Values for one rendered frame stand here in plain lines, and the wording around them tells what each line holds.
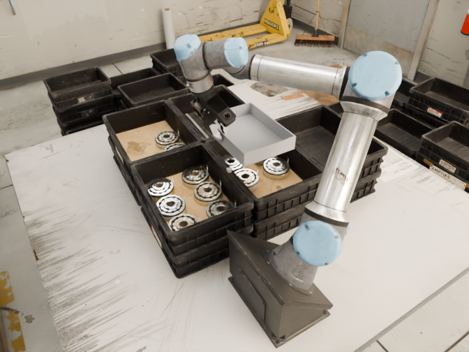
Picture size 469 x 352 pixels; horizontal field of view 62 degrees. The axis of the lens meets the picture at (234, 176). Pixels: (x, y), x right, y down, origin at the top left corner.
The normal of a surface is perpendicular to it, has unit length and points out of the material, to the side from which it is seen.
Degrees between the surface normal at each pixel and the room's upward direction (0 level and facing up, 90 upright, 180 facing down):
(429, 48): 90
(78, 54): 90
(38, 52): 90
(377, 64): 47
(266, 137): 2
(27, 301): 0
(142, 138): 0
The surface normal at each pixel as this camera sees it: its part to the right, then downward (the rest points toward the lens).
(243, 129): 0.01, -0.78
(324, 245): -0.32, 0.17
